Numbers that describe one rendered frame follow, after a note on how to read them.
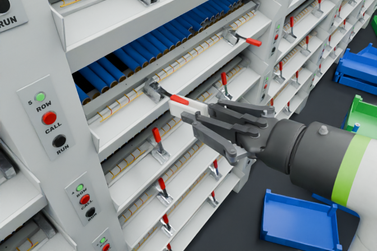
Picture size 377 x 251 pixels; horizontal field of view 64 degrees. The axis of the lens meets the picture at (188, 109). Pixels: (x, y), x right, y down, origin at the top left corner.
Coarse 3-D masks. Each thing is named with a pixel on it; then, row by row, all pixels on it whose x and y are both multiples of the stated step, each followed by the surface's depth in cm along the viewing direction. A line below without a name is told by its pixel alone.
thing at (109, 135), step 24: (240, 0) 84; (264, 0) 81; (240, 24) 78; (264, 24) 81; (216, 48) 70; (240, 48) 76; (168, 72) 62; (192, 72) 64; (144, 96) 57; (96, 120) 51; (120, 120) 53; (144, 120) 55; (96, 144) 46; (120, 144) 54
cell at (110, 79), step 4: (92, 64) 55; (96, 64) 56; (92, 68) 55; (96, 68) 55; (100, 68) 55; (96, 72) 55; (100, 72) 55; (104, 72) 55; (100, 76) 55; (104, 76) 55; (108, 76) 55; (112, 76) 55; (104, 80) 55; (108, 80) 54; (112, 80) 54; (116, 80) 55; (108, 84) 55
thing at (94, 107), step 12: (240, 12) 77; (252, 12) 80; (216, 24) 71; (228, 24) 74; (204, 36) 68; (180, 48) 63; (192, 48) 66; (156, 60) 60; (168, 60) 60; (144, 72) 57; (156, 72) 59; (120, 84) 54; (132, 84) 55; (108, 96) 52; (120, 96) 54; (84, 108) 49; (96, 108) 50; (108, 108) 52; (120, 108) 53
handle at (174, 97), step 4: (156, 88) 56; (160, 92) 55; (164, 92) 55; (168, 92) 55; (168, 96) 54; (172, 96) 54; (176, 96) 54; (172, 100) 54; (176, 100) 53; (180, 100) 53; (184, 100) 53; (184, 104) 52; (188, 104) 53
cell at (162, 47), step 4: (148, 32) 64; (144, 36) 64; (148, 36) 64; (152, 36) 64; (148, 40) 64; (152, 40) 63; (156, 40) 63; (156, 44) 63; (160, 44) 63; (160, 48) 63; (164, 48) 63
